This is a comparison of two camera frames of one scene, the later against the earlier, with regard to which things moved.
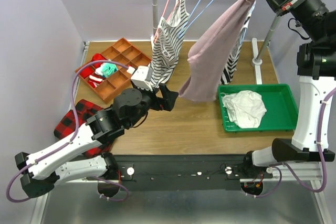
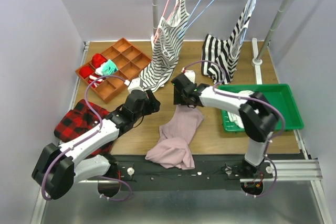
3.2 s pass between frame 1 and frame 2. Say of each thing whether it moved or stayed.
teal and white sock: stayed
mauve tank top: moved
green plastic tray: stayed
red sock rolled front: stayed
